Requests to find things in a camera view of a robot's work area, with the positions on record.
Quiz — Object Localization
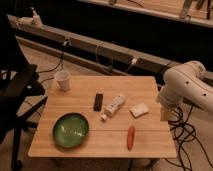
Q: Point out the green ceramic bowl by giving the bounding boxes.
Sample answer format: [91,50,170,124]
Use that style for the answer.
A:
[52,113,89,148]

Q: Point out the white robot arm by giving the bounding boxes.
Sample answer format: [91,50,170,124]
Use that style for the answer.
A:
[156,61,213,121]

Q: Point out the white sponge block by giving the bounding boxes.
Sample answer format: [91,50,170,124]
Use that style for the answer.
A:
[130,103,149,118]

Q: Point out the orange carrot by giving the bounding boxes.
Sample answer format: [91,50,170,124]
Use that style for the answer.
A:
[127,126,135,150]

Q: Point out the white plastic bottle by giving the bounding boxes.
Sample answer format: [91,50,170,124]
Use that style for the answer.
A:
[101,94,126,121]

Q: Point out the black rectangular block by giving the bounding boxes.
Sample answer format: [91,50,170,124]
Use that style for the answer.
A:
[93,94,103,111]

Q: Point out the white paper cup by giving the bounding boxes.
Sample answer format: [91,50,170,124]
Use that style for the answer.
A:
[54,70,70,91]

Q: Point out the black office chair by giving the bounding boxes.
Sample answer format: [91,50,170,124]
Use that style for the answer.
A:
[0,13,49,171]

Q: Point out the black floor cables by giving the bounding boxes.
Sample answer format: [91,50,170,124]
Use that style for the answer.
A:
[165,103,213,171]

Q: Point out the grey metal rail beam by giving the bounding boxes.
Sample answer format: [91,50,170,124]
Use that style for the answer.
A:
[9,15,213,86]

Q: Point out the white device on rail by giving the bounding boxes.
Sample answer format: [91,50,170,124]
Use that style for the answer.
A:
[16,6,43,27]

